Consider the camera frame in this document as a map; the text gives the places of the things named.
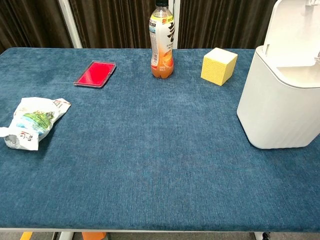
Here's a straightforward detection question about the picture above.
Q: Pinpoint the dark brown curtain panel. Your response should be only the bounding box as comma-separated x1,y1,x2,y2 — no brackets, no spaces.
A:
68,0,158,50
0,0,76,54
177,0,278,50

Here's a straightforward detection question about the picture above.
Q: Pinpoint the red clear plastic case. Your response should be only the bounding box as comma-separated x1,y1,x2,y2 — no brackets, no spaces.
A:
73,60,118,89

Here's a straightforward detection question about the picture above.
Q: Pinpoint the orange object under table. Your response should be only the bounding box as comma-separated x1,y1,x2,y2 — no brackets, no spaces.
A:
81,231,108,240

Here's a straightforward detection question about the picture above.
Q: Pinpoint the crumpled white snack bag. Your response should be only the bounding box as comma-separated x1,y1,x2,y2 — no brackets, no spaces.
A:
0,96,72,152

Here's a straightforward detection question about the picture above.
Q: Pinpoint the blue velvet tablecloth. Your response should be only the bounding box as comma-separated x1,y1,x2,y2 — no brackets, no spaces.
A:
0,47,320,232

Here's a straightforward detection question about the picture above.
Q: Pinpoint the white square container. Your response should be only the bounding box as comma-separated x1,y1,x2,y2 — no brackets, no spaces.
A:
236,0,320,150

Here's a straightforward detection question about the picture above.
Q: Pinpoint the yellow sponge cube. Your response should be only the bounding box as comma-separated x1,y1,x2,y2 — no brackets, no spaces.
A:
200,47,239,87

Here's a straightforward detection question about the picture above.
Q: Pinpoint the orange drink plastic bottle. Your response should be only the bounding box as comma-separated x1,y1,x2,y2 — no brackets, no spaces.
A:
149,0,175,80

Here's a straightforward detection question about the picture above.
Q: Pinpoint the white partition frame post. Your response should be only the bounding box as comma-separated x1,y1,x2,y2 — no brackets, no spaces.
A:
57,0,84,49
171,0,181,50

